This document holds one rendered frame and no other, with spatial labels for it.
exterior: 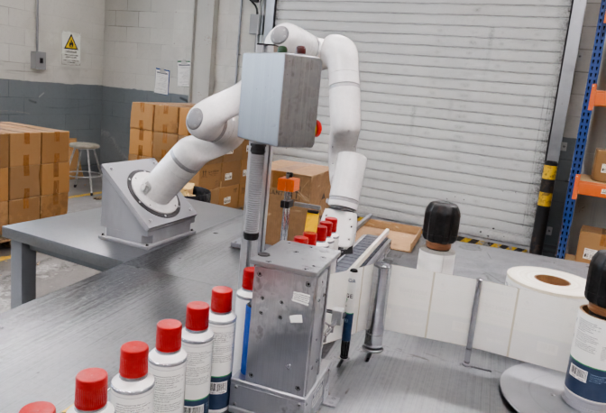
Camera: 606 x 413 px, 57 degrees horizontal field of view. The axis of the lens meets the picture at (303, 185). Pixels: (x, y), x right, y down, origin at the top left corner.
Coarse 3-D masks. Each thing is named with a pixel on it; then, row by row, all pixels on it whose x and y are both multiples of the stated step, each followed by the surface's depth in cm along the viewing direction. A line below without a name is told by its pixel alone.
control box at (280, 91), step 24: (264, 72) 116; (288, 72) 111; (312, 72) 114; (240, 96) 124; (264, 96) 116; (288, 96) 112; (312, 96) 115; (240, 120) 124; (264, 120) 116; (288, 120) 113; (312, 120) 116; (288, 144) 114; (312, 144) 118
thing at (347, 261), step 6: (366, 234) 213; (366, 240) 206; (372, 240) 206; (384, 240) 208; (354, 246) 195; (360, 246) 196; (366, 246) 197; (378, 246) 199; (354, 252) 188; (360, 252) 188; (372, 252) 190; (342, 258) 180; (348, 258) 181; (354, 258) 181; (342, 264) 173; (348, 264) 174; (336, 270) 168; (342, 270) 168
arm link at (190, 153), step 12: (228, 120) 181; (228, 132) 182; (180, 144) 186; (192, 144) 187; (204, 144) 189; (216, 144) 189; (228, 144) 187; (180, 156) 185; (192, 156) 185; (204, 156) 187; (216, 156) 189; (192, 168) 187
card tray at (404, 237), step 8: (368, 224) 247; (376, 224) 246; (384, 224) 245; (392, 224) 244; (400, 224) 242; (360, 232) 236; (368, 232) 237; (376, 232) 238; (392, 232) 241; (400, 232) 243; (408, 232) 242; (416, 232) 241; (392, 240) 227; (400, 240) 229; (408, 240) 230; (416, 240) 225; (392, 248) 215; (400, 248) 216; (408, 248) 217
